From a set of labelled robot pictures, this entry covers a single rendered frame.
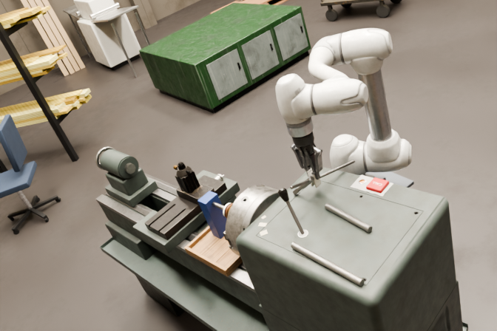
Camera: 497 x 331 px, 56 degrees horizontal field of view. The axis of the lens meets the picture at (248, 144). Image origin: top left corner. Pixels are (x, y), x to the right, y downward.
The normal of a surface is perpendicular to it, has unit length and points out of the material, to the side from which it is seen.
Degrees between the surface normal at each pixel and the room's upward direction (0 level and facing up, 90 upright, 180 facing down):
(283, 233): 0
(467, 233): 0
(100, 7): 90
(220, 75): 90
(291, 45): 90
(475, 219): 0
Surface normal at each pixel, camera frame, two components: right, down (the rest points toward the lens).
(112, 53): 0.56, 0.28
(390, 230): -0.29, -0.82
